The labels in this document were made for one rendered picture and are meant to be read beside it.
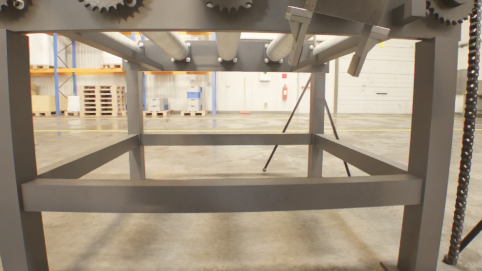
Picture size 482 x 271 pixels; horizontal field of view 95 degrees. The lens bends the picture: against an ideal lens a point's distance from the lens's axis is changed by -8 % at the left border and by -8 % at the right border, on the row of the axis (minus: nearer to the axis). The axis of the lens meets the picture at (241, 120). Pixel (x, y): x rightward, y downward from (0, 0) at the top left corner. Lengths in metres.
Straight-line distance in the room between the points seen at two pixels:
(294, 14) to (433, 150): 0.58
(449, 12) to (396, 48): 11.29
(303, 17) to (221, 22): 0.26
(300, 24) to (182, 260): 0.84
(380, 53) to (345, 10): 11.20
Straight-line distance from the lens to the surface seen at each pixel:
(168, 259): 1.00
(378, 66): 11.57
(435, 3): 0.84
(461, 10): 0.89
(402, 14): 0.77
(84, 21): 0.75
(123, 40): 1.40
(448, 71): 0.87
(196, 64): 1.60
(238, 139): 1.58
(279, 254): 1.00
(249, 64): 1.59
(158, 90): 10.03
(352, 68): 0.54
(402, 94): 12.18
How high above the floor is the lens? 0.57
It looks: 5 degrees down
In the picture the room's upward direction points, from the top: straight up
